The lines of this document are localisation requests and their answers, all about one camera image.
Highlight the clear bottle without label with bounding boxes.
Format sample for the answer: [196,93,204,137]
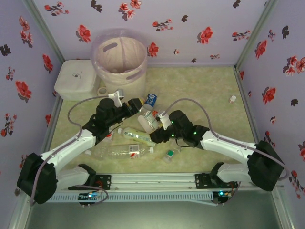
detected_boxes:
[166,139,184,153]

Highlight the white fabric zip case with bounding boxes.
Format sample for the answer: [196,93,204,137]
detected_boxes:
[54,59,101,101]

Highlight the white bottle blue label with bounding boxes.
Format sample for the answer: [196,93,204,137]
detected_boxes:
[144,93,158,110]

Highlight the large bottle white green label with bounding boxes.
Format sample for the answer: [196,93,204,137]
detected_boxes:
[137,111,160,133]

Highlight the aluminium front rail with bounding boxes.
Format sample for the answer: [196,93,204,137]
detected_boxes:
[54,172,283,191]

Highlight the white plastic bin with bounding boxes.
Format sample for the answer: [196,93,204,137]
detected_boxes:
[94,35,148,103]

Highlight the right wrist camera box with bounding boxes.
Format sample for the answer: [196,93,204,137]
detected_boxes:
[156,110,170,131]

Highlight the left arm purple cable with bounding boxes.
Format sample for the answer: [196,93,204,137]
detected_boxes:
[30,94,112,207]

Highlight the yellow green drink bottle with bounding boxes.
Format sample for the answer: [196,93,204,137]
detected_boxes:
[117,127,158,146]

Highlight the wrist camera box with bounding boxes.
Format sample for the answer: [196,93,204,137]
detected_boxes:
[156,110,170,131]
[108,89,125,107]

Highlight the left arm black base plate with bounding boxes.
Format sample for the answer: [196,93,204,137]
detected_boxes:
[68,174,112,191]

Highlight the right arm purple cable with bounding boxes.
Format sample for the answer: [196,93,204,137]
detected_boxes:
[164,98,290,206]

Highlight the long clear bottle red label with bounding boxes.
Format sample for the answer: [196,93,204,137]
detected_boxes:
[84,144,155,161]

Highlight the purple plastic bin liner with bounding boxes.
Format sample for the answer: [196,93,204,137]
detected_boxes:
[91,28,148,83]

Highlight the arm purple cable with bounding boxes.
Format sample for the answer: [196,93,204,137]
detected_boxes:
[164,98,290,206]
[30,94,112,207]

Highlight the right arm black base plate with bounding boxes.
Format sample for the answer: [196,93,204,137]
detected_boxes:
[194,173,239,189]

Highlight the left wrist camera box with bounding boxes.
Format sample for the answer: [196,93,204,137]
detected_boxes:
[108,89,125,107]

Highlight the aluminium corner post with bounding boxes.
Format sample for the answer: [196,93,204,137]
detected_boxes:
[22,0,65,63]
[234,0,279,69]

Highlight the white slotted cable duct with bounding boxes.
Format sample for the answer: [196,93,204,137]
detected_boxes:
[47,192,213,204]

